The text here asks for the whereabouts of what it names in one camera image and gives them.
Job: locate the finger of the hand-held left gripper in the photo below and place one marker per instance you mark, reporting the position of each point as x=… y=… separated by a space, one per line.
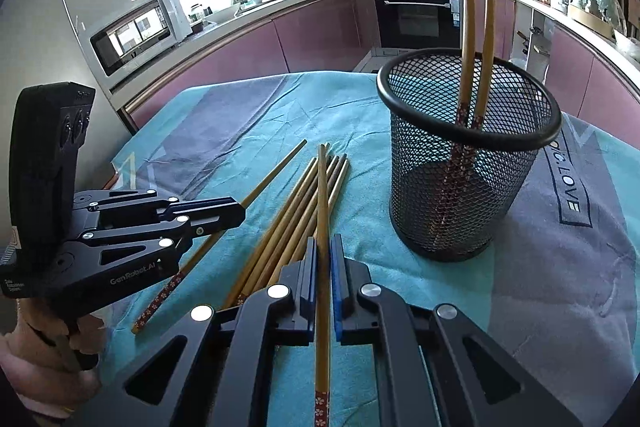
x=200 y=203
x=220 y=217

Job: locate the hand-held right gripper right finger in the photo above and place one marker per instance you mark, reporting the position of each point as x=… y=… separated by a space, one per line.
x=339 y=277

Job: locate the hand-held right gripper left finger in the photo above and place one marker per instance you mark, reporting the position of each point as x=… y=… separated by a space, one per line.
x=312 y=277

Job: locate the wooden chopstick red floral end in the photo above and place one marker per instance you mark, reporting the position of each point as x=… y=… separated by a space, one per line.
x=275 y=172
x=467 y=7
x=324 y=207

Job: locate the bunch of wooden chopsticks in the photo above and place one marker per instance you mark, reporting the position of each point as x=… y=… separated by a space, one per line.
x=300 y=207

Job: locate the black mesh utensil holder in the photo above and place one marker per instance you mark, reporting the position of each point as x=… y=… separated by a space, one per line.
x=425 y=207

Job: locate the person's left hand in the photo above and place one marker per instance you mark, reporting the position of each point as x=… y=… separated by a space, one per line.
x=87 y=332

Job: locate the teal and grey tablecloth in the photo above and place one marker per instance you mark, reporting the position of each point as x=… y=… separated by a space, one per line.
x=250 y=132

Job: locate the white microwave oven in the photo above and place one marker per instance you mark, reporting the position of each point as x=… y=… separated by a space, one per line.
x=150 y=27

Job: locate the purple kitchen cabinets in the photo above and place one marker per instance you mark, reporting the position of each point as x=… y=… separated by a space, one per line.
x=300 y=37

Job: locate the black built-in oven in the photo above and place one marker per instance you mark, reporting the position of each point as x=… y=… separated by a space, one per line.
x=415 y=17

